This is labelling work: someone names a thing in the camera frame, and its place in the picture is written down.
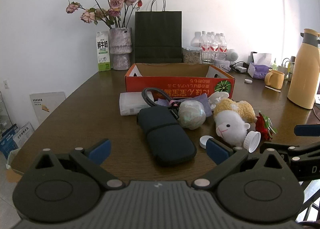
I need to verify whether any white round desk fan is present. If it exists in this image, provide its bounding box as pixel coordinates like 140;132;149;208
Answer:
226;49;238;62

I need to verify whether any clear drinking glass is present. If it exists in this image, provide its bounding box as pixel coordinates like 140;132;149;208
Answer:
201;51;215;65

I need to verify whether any purple tissue pack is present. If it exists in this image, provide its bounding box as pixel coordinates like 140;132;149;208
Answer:
247;52;272;80

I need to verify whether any black braided cable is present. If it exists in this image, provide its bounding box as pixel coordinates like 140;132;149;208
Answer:
141;87;182;120

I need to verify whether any black paper bag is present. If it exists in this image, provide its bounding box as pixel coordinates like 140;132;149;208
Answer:
134;0;182;64

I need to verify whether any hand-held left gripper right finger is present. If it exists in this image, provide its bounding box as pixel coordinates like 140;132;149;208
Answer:
192;137;288;191

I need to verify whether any grey purple vase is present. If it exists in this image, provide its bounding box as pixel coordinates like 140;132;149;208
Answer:
109;27;132;71

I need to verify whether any white printed carton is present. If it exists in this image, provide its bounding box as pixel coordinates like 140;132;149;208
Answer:
12;121;34;147

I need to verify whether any white flat lid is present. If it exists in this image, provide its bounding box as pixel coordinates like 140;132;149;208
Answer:
199;135;213;149

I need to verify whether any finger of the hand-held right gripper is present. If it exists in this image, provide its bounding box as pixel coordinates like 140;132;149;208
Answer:
259;141;303;162
294;124;320;137

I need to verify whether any white ribbed bottle cap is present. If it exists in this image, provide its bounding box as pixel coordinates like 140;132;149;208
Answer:
243;131;262;153

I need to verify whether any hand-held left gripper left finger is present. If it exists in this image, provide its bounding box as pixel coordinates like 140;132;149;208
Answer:
32;139;125;190

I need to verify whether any dark blue pouch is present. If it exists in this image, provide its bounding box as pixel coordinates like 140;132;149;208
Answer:
136;106;197;167

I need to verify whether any white plug charger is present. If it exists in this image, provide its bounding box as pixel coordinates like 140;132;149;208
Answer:
278;65;290;79

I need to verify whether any white printed card box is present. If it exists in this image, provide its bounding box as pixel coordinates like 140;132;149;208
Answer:
214;59;232;72

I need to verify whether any pale green plastic ball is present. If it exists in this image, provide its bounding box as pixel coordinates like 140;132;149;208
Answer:
178;100;207;130

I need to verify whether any black power cable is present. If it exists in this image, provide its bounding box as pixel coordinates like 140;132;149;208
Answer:
229;61;250;72

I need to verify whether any yellow mug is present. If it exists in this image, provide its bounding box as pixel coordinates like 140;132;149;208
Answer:
264;69;285;90

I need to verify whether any white tissue packet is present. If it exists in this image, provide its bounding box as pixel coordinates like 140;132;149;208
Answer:
119;92;157;116

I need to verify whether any red artificial rose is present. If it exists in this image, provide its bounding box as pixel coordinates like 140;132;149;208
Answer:
255;111;278;142

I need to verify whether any yellow thermos jug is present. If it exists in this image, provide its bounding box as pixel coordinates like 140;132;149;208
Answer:
287;28;320;109

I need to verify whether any plush sheep toy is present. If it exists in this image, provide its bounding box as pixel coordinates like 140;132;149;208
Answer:
213;98;257;147

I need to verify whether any blue printed carton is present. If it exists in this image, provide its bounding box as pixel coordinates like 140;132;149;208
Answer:
0;125;20;159

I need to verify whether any orange cardboard box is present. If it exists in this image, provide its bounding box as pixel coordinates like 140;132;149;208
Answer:
124;63;235;100

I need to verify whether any clear jar of seeds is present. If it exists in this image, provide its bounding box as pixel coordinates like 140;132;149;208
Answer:
182;47;202;65

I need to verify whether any white green milk carton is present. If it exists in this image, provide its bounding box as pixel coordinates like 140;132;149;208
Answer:
96;31;111;72

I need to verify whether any wooden desktop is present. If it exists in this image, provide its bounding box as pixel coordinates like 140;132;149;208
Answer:
11;69;320;185

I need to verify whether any purple cloth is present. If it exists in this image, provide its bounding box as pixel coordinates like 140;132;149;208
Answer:
157;94;212;117

